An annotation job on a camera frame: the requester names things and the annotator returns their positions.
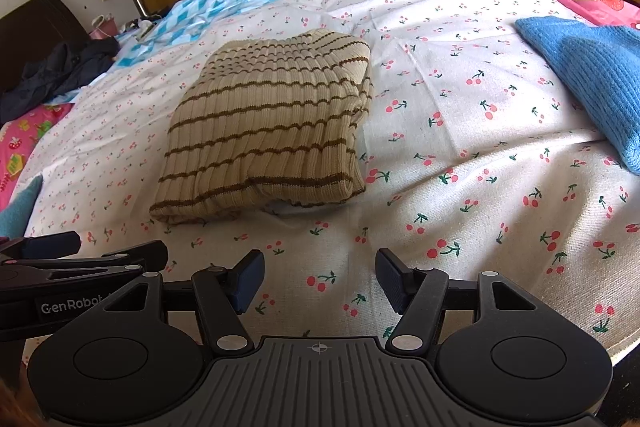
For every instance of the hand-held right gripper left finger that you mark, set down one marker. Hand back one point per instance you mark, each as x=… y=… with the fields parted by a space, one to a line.
x=250 y=279

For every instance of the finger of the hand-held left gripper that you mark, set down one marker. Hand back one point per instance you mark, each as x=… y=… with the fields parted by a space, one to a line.
x=50 y=244
x=145 y=254

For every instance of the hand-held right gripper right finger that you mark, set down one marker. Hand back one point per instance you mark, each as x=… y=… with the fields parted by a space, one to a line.
x=392 y=279

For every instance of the beige brown-striped knit sweater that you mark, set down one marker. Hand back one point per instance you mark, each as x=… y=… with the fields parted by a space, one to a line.
x=270 y=122

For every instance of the dark navy clothes pile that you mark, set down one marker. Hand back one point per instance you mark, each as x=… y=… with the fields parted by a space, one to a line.
x=50 y=77

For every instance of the teal knit garment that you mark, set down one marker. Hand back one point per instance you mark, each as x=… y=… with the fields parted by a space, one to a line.
x=20 y=207

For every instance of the white cherry print bed cloth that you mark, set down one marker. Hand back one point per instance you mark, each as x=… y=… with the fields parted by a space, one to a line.
x=450 y=147

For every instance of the pink bag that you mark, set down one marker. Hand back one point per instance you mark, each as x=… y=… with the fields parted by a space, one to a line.
x=105 y=28

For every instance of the dark wooden headboard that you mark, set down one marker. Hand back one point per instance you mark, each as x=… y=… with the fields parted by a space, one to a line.
x=30 y=22

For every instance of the blue knit sweater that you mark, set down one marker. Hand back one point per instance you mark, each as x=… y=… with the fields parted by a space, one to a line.
x=585 y=67

